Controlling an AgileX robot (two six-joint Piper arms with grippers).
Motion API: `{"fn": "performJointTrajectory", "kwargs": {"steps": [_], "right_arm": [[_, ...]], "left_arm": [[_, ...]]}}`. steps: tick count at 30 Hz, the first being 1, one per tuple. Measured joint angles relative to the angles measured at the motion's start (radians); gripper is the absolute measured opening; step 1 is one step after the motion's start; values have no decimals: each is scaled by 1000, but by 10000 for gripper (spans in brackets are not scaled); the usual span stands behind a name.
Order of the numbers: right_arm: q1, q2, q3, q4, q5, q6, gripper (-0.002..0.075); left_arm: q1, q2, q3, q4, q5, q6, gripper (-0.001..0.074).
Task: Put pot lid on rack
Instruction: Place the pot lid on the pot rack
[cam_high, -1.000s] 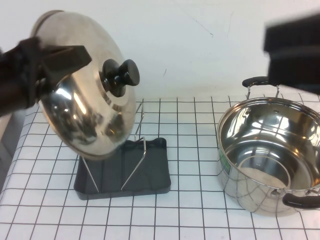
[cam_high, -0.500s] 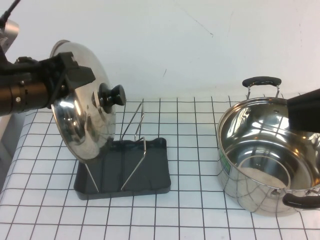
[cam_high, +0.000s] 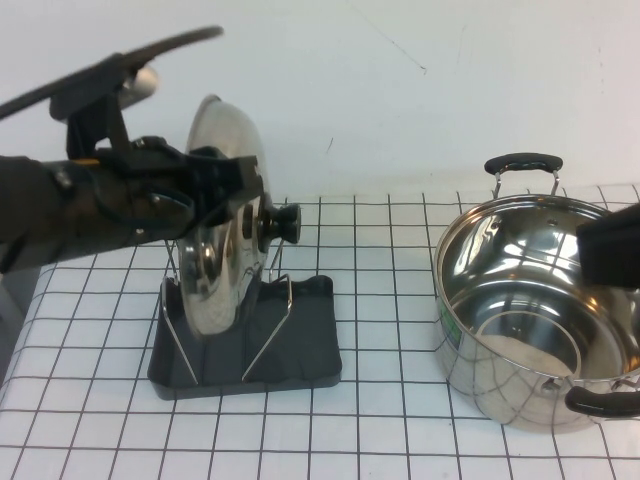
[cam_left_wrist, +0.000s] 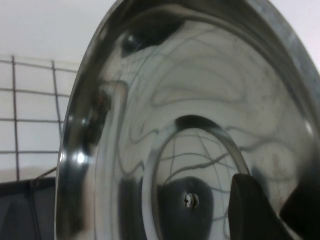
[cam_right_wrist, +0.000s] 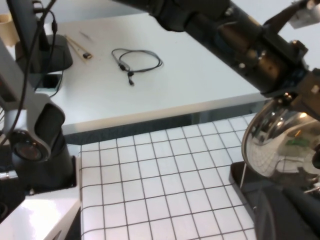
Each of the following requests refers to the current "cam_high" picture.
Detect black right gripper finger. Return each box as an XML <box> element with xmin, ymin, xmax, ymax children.
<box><xmin>574</xmin><ymin>201</ymin><xmax>640</xmax><ymax>242</ymax></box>
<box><xmin>581</xmin><ymin>237</ymin><xmax>640</xmax><ymax>290</ymax></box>

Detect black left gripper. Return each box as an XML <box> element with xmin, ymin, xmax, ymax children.
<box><xmin>94</xmin><ymin>134</ymin><xmax>260</xmax><ymax>251</ymax></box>

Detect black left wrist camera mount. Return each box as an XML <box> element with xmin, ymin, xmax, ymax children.
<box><xmin>48</xmin><ymin>52</ymin><xmax>161</xmax><ymax>166</ymax></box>

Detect white grid-pattern tablecloth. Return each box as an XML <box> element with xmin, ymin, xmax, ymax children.
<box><xmin>0</xmin><ymin>184</ymin><xmax>640</xmax><ymax>480</ymax></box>

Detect black tray wire lid rack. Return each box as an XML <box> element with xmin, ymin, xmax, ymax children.
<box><xmin>147</xmin><ymin>234</ymin><xmax>344</xmax><ymax>401</ymax></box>

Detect stainless steel pot lid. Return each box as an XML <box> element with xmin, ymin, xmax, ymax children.
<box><xmin>180</xmin><ymin>93</ymin><xmax>304</xmax><ymax>344</ymax></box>

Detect stainless steel pot black handles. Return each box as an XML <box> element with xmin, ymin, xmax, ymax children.
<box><xmin>432</xmin><ymin>152</ymin><xmax>640</xmax><ymax>434</ymax></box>

